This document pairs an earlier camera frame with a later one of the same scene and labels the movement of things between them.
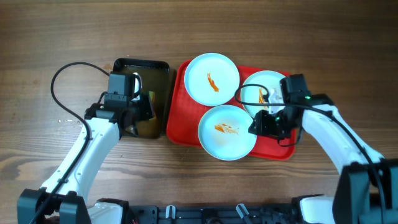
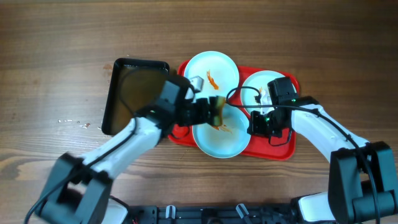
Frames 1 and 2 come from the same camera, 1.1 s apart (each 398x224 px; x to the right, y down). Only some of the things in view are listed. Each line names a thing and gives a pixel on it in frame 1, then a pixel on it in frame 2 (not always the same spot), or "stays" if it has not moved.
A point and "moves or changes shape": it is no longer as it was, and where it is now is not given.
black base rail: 239,214 stays
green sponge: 152,96 -> 217,119
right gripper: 263,127 stays
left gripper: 148,111 -> 202,113
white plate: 224,132 moves or changes shape
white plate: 260,91 stays
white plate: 211,79 stays
